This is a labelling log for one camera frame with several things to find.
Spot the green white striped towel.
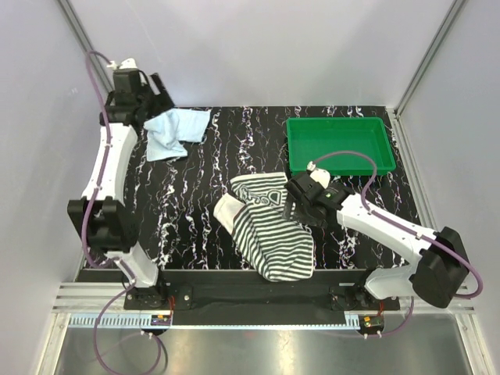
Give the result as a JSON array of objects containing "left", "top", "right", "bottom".
[{"left": 213, "top": 172, "right": 315, "bottom": 282}]

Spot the green plastic tray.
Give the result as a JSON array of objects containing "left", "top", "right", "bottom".
[{"left": 287, "top": 117, "right": 396, "bottom": 176}]

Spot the cable junction box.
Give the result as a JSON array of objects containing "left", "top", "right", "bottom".
[
  {"left": 151, "top": 314, "right": 172, "bottom": 326},
  {"left": 362, "top": 315, "right": 384, "bottom": 330}
]

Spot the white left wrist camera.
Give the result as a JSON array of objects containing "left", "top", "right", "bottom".
[{"left": 106, "top": 58, "right": 138, "bottom": 70}]

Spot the light blue towel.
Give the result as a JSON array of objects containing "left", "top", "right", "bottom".
[{"left": 144, "top": 109, "right": 211, "bottom": 162}]

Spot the left cable junction box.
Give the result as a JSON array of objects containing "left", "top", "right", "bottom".
[{"left": 151, "top": 314, "right": 172, "bottom": 326}]

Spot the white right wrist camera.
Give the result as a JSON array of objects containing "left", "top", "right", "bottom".
[{"left": 306, "top": 162, "right": 330, "bottom": 188}]

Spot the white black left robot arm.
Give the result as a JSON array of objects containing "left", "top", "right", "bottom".
[{"left": 67, "top": 59, "right": 175, "bottom": 309}]

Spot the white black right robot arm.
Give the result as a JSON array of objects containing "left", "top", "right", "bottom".
[{"left": 284, "top": 171, "right": 469, "bottom": 310}]

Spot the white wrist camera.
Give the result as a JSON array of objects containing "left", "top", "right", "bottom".
[
  {"left": 106, "top": 58, "right": 138, "bottom": 70},
  {"left": 306, "top": 162, "right": 330, "bottom": 188}
]

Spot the right cable junction box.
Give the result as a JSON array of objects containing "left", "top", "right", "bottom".
[{"left": 362, "top": 315, "right": 384, "bottom": 330}]

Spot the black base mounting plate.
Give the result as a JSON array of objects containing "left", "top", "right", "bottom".
[{"left": 123, "top": 269, "right": 400, "bottom": 325}]

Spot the aluminium frame rail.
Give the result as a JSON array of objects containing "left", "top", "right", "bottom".
[{"left": 52, "top": 282, "right": 474, "bottom": 314}]

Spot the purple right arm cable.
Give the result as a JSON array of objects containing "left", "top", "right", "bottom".
[{"left": 314, "top": 152, "right": 484, "bottom": 338}]

